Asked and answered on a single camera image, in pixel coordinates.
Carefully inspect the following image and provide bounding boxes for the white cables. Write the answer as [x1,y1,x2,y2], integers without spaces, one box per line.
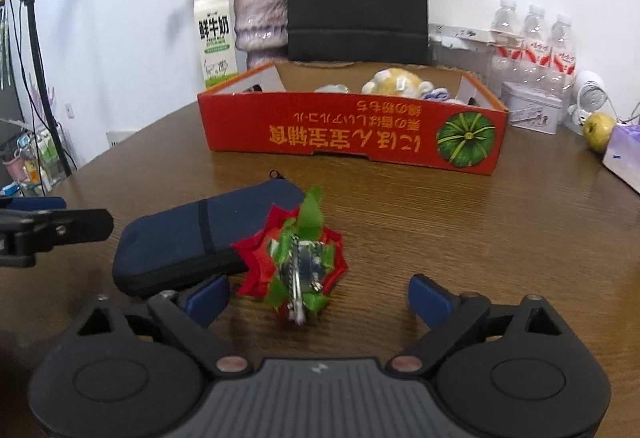
[566,86,640,129]

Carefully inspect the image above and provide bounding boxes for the purple tissue pack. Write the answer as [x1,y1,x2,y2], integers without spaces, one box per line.
[603,126,640,193]

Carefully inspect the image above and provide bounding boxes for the green yellow apple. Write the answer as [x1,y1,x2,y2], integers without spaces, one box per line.
[582,113,617,155]

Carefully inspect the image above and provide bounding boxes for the water bottle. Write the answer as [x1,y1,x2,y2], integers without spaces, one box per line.
[547,14,576,94]
[520,5,551,84]
[490,0,521,91]

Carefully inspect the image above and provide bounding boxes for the white green milk carton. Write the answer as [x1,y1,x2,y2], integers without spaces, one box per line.
[193,0,238,89]

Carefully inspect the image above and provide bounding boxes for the water bottle left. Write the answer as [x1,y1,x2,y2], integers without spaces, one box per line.
[490,0,521,91]

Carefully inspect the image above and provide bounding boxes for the purple textured vase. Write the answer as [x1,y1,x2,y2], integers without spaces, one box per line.
[233,0,288,69]

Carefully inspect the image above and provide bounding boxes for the water bottle middle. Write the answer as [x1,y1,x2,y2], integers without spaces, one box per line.
[520,5,551,84]

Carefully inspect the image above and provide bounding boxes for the clear plastic food container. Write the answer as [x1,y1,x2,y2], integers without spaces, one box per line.
[428,37,494,84]

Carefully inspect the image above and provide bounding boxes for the small decorated tin box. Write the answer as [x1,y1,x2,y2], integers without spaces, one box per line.
[501,81,562,135]

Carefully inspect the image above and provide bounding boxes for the navy blue zip pouch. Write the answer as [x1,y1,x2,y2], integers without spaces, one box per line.
[112,175,304,298]

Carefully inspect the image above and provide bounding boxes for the red cardboard pumpkin box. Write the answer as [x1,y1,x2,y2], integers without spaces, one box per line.
[198,62,508,175]

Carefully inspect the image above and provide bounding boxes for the yellow white plush toy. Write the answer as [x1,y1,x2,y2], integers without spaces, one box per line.
[361,67,435,100]

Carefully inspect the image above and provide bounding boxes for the lavender fluffy towel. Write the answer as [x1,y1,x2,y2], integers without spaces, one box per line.
[420,88,464,105]

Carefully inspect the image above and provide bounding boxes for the water bottle right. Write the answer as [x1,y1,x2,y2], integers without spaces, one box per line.
[547,14,576,94]

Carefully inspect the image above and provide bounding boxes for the black light stand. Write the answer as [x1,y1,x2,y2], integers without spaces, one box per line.
[21,0,77,177]

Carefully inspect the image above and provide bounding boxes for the white flat carton box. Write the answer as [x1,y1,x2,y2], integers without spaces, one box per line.
[428,24,522,46]

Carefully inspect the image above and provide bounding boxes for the iridescent plastic item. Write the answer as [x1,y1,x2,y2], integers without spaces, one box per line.
[314,84,349,94]

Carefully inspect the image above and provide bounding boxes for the cluttered shelf rack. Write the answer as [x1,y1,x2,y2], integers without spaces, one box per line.
[1,118,66,196]

